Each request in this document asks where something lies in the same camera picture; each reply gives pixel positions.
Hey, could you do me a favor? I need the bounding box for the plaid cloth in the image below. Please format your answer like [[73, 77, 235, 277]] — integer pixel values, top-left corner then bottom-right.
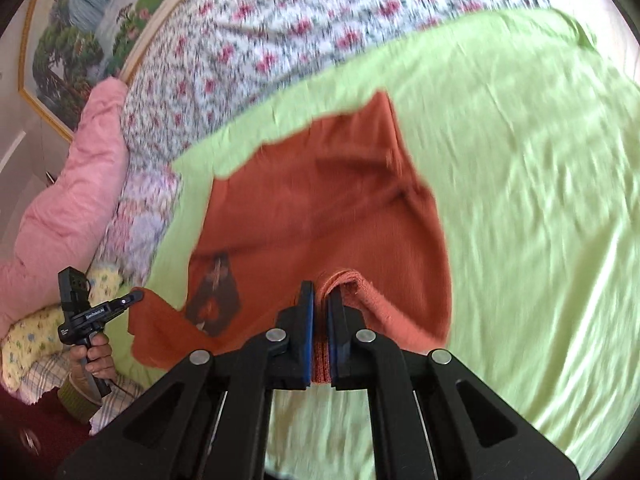
[[15, 353, 144, 436]]

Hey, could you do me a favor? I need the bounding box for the rust orange knit sweater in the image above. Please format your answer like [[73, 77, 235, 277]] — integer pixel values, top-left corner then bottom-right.
[[128, 92, 451, 382]]

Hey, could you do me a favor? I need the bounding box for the yellow floral pillow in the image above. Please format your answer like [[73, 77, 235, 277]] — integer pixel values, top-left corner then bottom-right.
[[1, 263, 124, 392]]

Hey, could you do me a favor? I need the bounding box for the person's left hand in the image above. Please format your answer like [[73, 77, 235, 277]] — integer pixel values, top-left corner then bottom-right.
[[67, 333, 116, 380]]

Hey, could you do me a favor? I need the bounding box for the green sleeve cuff forearm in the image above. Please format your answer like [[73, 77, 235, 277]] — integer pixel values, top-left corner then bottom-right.
[[58, 372, 102, 424]]

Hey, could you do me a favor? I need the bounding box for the white floral quilt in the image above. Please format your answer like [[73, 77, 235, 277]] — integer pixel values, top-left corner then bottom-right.
[[94, 0, 550, 286]]

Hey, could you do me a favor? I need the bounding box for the framed landscape painting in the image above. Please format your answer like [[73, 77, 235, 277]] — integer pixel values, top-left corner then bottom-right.
[[17, 0, 181, 140]]

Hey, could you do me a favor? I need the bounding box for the pink quilted blanket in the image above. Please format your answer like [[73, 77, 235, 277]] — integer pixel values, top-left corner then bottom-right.
[[1, 78, 129, 335]]

